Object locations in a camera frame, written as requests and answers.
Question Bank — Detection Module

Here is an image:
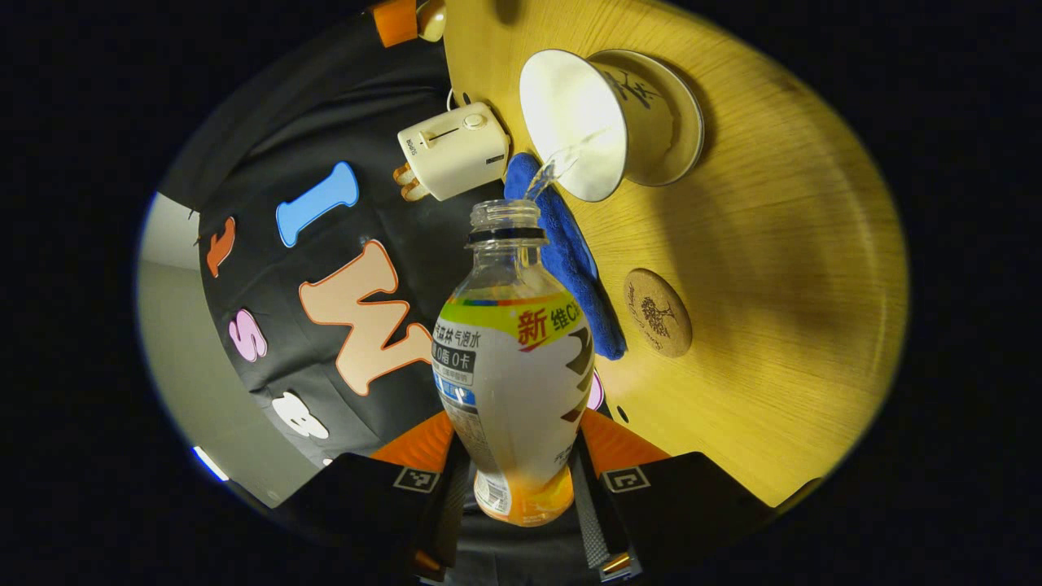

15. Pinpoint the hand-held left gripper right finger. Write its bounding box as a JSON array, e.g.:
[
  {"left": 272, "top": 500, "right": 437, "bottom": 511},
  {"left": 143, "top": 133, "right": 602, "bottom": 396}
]
[{"left": 570, "top": 407, "right": 774, "bottom": 583}]

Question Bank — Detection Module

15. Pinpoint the cream teacup lid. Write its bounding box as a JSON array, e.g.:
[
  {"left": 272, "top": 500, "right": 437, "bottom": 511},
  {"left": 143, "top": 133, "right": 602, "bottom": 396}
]
[{"left": 417, "top": 0, "right": 447, "bottom": 43}]

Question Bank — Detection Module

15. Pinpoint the clear labelled water bottle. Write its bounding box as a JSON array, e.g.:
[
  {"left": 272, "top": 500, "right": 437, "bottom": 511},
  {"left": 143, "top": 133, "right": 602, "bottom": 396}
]
[{"left": 431, "top": 199, "right": 596, "bottom": 527}]

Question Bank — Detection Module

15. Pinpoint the blue towel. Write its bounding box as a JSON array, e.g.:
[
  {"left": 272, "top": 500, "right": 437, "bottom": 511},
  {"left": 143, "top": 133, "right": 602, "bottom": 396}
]
[{"left": 504, "top": 152, "right": 628, "bottom": 361}]

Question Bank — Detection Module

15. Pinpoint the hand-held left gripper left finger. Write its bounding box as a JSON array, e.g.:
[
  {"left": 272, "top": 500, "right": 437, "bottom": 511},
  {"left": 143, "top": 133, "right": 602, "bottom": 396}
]
[{"left": 285, "top": 411, "right": 469, "bottom": 583}]

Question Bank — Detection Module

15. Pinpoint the cream saucer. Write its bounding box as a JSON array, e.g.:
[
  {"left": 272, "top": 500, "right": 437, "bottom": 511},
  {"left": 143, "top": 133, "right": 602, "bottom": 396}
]
[{"left": 586, "top": 49, "right": 705, "bottom": 187}]

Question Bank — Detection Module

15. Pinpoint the round cork coaster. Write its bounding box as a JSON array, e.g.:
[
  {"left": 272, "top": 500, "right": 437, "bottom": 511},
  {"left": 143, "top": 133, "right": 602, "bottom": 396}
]
[{"left": 624, "top": 269, "right": 694, "bottom": 359}]

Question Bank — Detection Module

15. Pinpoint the ceiling light panel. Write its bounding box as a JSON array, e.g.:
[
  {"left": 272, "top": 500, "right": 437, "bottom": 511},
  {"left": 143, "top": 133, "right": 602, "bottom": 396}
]
[{"left": 193, "top": 446, "right": 230, "bottom": 483}]

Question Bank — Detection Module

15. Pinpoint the white toaster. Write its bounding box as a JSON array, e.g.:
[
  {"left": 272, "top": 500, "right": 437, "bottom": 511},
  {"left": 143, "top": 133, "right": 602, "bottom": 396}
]
[{"left": 396, "top": 102, "right": 511, "bottom": 202}]

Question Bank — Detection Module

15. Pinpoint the cream teacup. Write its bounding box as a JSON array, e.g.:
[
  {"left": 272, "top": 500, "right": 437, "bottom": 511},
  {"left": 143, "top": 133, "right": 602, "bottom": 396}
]
[{"left": 519, "top": 49, "right": 676, "bottom": 203}]

